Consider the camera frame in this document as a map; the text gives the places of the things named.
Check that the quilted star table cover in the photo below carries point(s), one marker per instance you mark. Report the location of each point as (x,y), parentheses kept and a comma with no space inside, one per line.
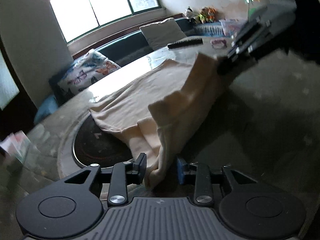
(266,124)

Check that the dark teal sofa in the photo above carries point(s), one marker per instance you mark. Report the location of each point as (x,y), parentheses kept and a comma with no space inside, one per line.
(122,51)

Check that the round black induction cooktop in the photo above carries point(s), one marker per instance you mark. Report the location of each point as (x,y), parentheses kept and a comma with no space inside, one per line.
(93,146)

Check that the tissue box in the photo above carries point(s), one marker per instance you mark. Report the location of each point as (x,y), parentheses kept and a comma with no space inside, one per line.
(16,146)

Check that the black white plush toy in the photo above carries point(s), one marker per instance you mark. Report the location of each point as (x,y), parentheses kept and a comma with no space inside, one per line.
(189,13)

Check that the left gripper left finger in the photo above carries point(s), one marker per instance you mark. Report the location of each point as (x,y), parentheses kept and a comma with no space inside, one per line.
(124,174)

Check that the beige plain pillow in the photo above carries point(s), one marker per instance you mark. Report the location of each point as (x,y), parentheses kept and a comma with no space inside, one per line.
(161,33)

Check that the pink hair scrunchie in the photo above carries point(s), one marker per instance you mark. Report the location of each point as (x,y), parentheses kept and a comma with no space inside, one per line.
(219,43)

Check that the cream beige garment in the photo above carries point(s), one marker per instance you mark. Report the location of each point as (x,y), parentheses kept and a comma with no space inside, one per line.
(158,113)

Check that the butterfly print pillow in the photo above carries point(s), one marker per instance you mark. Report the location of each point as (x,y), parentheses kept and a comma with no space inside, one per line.
(86,71)

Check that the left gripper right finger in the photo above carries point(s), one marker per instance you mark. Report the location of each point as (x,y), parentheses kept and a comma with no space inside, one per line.
(196,176)

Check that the green framed window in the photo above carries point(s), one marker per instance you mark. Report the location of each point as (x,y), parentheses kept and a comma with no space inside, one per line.
(76,18)

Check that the black remote control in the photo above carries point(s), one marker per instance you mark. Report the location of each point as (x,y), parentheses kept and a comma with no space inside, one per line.
(185,43)

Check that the orange green plush toys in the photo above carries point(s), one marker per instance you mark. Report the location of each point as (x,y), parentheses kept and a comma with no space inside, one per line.
(207,15)

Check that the clear plastic storage box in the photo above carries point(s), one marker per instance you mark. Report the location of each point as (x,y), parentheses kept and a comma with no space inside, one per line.
(231,26)

